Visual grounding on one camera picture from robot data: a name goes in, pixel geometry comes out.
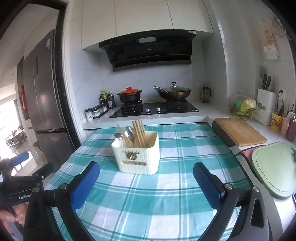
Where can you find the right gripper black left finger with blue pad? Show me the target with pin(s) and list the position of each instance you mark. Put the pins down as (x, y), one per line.
(40, 222)

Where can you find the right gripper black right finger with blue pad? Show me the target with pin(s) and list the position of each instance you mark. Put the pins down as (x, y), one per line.
(258, 218)

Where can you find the person's left hand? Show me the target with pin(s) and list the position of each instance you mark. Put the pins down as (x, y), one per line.
(19, 217)

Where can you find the light green cutting board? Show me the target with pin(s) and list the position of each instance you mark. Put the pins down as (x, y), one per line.
(274, 165)

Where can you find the wooden cutting board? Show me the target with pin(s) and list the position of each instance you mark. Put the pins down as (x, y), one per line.
(237, 131)

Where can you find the teal checkered tablecloth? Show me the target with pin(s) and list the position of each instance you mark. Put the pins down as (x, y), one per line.
(168, 205)

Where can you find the stainless steel refrigerator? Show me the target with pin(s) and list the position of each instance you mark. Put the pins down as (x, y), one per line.
(43, 103)

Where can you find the yellow cup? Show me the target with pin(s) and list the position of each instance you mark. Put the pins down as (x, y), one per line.
(276, 122)

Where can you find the small white spice jar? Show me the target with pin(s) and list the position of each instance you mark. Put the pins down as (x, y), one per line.
(88, 114)

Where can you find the spice rack with jars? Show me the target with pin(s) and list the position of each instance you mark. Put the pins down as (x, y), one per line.
(99, 110)

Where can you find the plastic bag with yellow items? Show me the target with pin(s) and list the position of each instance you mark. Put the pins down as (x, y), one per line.
(245, 107)

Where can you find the metal spoon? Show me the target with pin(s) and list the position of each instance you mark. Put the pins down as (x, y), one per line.
(119, 136)

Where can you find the white knife block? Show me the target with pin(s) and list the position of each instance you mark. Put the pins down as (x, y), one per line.
(265, 106)

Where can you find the cream utensil holder box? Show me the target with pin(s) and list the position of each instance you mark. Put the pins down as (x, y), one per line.
(138, 160)

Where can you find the sauce bottles group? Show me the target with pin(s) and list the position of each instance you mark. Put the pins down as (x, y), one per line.
(107, 98)

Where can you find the black gas stove top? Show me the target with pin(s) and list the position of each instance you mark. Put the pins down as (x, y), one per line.
(139, 108)

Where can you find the glass french press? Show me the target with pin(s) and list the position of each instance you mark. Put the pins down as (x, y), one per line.
(206, 94)

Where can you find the black pot red lid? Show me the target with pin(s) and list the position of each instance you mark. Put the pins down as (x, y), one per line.
(129, 95)

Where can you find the wok with glass lid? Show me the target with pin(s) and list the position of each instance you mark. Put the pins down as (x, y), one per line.
(173, 93)

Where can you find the white upper cabinets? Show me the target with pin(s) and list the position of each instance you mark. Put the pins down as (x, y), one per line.
(103, 20)

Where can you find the black range hood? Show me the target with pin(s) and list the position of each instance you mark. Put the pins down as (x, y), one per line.
(149, 48)

